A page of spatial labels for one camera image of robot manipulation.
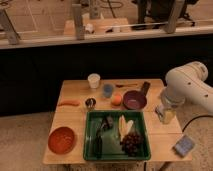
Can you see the small metal cup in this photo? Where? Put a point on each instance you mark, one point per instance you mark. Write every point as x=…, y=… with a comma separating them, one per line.
x=90, y=103

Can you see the blue cup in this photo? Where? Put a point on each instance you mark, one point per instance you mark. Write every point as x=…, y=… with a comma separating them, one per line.
x=108, y=90

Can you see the orange fruit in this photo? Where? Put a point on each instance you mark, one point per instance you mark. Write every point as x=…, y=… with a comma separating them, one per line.
x=116, y=100

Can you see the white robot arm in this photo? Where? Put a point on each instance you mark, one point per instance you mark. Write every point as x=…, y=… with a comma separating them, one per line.
x=184, y=82

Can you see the white cup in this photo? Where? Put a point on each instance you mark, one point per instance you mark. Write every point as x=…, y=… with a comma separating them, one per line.
x=94, y=80

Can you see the dark red grapes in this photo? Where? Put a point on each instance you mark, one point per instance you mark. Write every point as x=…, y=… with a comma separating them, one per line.
x=131, y=143

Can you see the white and yellow gripper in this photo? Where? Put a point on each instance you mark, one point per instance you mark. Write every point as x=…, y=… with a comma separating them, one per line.
x=165, y=114

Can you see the green plastic tray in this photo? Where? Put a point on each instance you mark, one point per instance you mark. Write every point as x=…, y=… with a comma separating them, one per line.
x=93, y=121

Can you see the orange carrot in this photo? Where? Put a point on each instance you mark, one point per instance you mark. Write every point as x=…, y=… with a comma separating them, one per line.
x=69, y=102

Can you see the wooden table in background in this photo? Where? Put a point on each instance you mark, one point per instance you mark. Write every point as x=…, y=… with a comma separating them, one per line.
x=102, y=26

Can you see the purple pan with black handle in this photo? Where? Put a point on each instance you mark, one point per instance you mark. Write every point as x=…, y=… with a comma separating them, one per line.
x=136, y=100

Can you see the blue sponge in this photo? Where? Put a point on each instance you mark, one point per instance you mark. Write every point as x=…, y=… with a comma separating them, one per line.
x=184, y=146

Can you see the orange bowl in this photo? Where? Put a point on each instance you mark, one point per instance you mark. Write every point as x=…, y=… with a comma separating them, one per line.
x=62, y=140

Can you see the dark spoon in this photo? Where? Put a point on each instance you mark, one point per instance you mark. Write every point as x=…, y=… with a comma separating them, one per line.
x=125, y=85

